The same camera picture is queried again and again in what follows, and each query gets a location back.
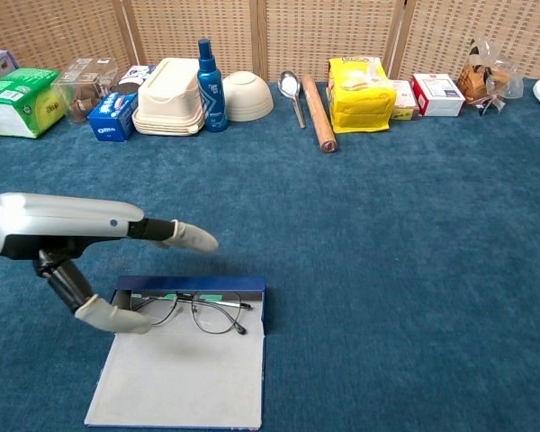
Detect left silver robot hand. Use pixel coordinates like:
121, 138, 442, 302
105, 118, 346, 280
0, 192, 220, 337

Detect thin-framed eyeglasses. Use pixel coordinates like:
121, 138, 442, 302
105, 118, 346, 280
128, 290, 253, 337

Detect blue grey glasses case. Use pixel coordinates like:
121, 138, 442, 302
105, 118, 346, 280
84, 274, 268, 428

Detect blue Oreo cookie box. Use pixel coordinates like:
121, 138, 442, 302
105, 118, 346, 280
86, 65, 157, 143

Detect green tissue pack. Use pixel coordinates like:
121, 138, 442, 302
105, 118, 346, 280
0, 67, 67, 140

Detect clear plastic cookie box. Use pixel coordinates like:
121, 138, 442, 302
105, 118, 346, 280
51, 57, 120, 125

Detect beige lidded lunch box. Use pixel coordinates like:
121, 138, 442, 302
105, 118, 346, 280
131, 57, 207, 137

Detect blue spray bottle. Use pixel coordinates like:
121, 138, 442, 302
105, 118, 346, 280
196, 38, 230, 133

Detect beige upturned bowl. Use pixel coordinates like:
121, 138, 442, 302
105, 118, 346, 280
221, 70, 275, 123

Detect metal spoon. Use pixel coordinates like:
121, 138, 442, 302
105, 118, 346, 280
277, 70, 307, 130

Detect wooden rolling pin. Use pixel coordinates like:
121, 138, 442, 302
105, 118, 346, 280
301, 74, 338, 154

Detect yellow biscuit pack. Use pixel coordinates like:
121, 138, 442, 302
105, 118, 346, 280
327, 56, 398, 135

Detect wicker folding screen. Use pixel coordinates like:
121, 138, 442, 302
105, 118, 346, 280
0, 0, 540, 85

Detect blue carpet table cover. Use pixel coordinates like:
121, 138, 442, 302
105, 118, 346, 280
0, 76, 540, 432

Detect white red box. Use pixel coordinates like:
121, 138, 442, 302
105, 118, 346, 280
409, 73, 466, 118

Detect clear bag of pastries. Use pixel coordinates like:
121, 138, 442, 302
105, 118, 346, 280
457, 36, 525, 116

